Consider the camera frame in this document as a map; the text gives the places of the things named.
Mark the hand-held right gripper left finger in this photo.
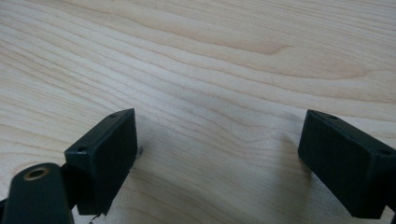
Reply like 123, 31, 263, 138
64, 107, 138, 217

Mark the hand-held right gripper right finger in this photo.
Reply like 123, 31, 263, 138
297, 108, 396, 219

